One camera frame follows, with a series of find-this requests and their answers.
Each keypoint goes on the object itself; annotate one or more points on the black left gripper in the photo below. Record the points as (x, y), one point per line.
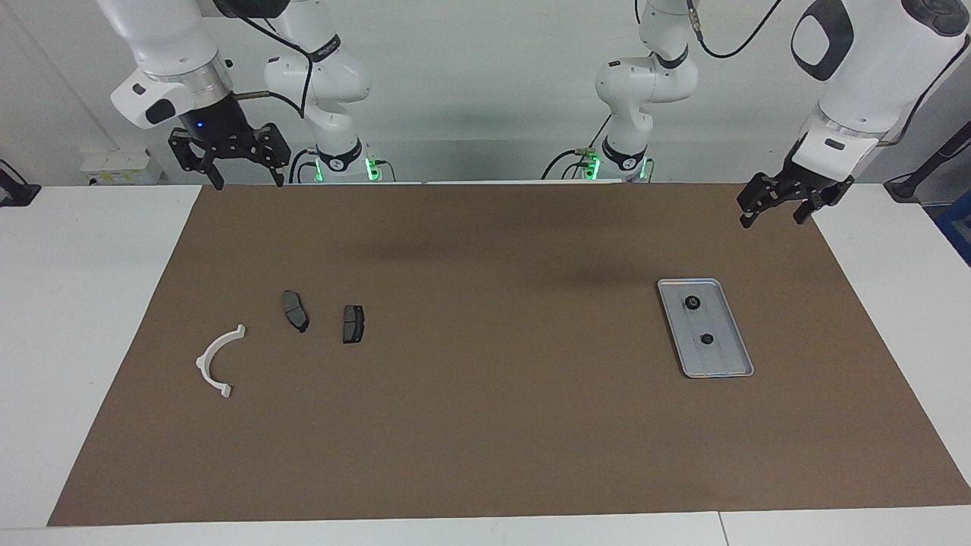
(781, 189)

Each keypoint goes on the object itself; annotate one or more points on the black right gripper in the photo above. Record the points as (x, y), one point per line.
(216, 125)

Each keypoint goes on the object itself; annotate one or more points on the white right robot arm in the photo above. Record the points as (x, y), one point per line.
(167, 38)

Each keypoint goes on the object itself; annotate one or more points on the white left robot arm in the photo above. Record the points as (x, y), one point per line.
(865, 68)

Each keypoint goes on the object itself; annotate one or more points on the silver metal tray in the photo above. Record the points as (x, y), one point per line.
(721, 360)

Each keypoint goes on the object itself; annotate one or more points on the white box with yellow label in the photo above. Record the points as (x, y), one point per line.
(121, 163)

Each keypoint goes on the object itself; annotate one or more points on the dark grey brake pad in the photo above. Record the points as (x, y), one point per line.
(294, 311)
(353, 324)

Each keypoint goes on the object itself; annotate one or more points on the blue object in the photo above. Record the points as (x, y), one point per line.
(957, 227)

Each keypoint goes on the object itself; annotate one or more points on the black table clamp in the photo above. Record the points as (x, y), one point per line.
(19, 193)

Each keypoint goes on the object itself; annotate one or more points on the brown table mat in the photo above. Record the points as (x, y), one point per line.
(485, 425)

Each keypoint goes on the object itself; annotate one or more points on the white curved plastic bracket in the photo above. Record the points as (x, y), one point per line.
(203, 362)

